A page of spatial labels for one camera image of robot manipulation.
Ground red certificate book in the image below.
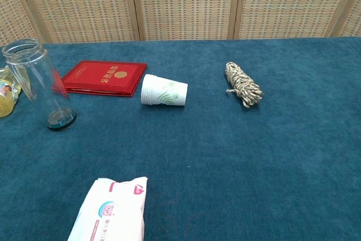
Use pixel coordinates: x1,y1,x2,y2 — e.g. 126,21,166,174
60,60,148,98

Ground woven folding screen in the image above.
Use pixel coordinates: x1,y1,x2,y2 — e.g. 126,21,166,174
0,0,361,46

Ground clear glass jar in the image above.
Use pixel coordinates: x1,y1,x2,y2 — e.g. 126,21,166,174
2,39,77,133

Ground beige twisted rope bundle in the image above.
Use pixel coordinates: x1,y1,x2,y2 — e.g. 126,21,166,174
224,62,264,108

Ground white paper cup stack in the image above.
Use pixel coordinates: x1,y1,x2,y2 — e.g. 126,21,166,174
140,73,188,107

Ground blue table cloth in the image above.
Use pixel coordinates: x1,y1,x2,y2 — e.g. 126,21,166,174
0,36,361,241

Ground yellow drink bottle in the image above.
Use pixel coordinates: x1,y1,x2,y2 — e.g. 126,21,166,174
0,65,22,118

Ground white tissue pack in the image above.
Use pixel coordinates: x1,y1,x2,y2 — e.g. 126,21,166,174
67,176,148,241

